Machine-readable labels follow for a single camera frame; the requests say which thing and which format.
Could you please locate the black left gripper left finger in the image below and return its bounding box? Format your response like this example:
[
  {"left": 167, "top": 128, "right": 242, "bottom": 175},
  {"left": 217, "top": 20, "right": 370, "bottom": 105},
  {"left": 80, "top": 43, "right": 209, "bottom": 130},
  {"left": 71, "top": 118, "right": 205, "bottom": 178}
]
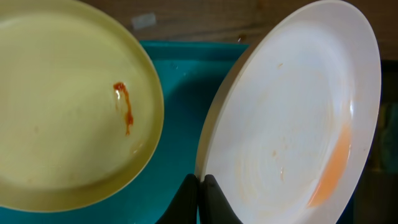
[{"left": 156, "top": 174, "right": 199, "bottom": 224}]

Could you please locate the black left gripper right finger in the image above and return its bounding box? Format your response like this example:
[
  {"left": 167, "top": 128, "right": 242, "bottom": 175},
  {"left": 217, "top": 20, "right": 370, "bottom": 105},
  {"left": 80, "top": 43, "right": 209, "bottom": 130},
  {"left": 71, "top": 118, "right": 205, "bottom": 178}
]
[{"left": 198, "top": 174, "right": 243, "bottom": 224}]

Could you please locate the white plate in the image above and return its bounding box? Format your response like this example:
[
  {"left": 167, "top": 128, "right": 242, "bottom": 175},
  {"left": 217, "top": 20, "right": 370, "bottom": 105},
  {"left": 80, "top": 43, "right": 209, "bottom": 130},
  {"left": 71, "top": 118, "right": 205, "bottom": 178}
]
[{"left": 195, "top": 1, "right": 381, "bottom": 223}]

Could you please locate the yellow plate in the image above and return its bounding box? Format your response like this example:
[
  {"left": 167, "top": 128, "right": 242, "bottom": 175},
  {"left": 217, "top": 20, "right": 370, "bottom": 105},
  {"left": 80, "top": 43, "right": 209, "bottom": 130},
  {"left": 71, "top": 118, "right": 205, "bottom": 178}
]
[{"left": 1, "top": 0, "right": 164, "bottom": 212}]

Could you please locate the teal plastic tray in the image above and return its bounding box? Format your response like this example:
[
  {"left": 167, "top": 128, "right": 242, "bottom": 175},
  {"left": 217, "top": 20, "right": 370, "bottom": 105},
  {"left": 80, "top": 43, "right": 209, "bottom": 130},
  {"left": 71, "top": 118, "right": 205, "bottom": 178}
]
[{"left": 1, "top": 41, "right": 246, "bottom": 224}]

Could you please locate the black water tray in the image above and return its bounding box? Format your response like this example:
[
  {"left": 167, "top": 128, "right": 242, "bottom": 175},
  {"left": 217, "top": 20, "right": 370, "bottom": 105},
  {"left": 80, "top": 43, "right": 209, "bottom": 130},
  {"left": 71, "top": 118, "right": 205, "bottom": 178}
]
[{"left": 353, "top": 60, "right": 397, "bottom": 224}]

